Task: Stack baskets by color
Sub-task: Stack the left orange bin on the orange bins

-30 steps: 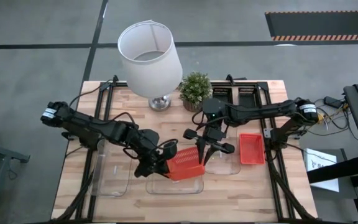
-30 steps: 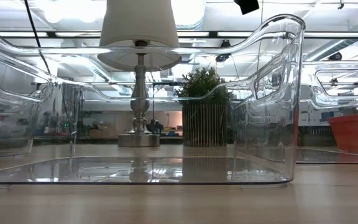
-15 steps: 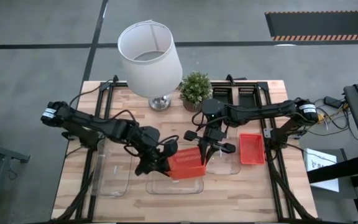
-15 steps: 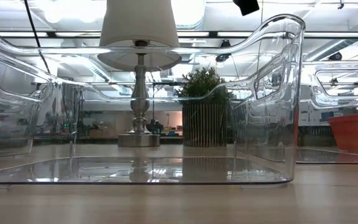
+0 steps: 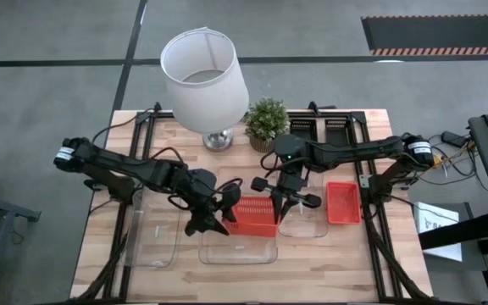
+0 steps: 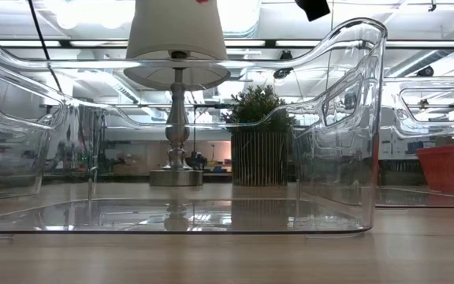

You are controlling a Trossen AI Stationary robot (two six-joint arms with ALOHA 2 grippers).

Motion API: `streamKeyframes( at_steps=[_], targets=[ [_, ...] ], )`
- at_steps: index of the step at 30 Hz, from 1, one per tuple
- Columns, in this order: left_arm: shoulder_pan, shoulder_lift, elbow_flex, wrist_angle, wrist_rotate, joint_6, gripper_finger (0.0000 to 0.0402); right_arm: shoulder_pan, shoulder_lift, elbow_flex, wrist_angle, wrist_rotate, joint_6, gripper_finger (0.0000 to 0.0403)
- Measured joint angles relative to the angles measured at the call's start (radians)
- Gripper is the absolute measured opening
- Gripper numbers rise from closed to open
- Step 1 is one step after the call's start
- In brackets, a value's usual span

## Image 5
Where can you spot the black power adapter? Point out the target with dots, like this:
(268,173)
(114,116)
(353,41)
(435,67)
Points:
(452,137)

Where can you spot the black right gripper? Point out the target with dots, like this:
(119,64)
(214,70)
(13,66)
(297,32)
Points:
(290,184)

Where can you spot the white-shade chrome table lamp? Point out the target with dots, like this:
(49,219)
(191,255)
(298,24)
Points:
(206,101)

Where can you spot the black plastic basket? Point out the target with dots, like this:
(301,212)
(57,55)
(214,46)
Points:
(338,126)
(303,126)

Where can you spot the orange plastic basket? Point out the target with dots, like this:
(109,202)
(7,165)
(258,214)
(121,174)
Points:
(343,203)
(254,212)

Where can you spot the white printed sign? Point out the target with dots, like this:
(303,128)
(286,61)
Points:
(432,218)

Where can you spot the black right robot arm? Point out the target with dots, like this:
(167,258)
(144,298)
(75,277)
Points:
(354,150)

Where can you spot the green plant in striped pot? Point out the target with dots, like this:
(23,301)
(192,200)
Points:
(265,120)

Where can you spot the clear plastic bin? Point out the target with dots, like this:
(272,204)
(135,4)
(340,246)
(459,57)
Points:
(240,252)
(155,250)
(307,224)

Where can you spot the black orange-striped floor mat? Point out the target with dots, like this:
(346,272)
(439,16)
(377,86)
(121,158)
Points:
(439,34)

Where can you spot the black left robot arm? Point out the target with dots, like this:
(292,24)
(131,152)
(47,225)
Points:
(117,163)

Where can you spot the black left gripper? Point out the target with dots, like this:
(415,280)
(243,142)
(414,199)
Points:
(203,195)

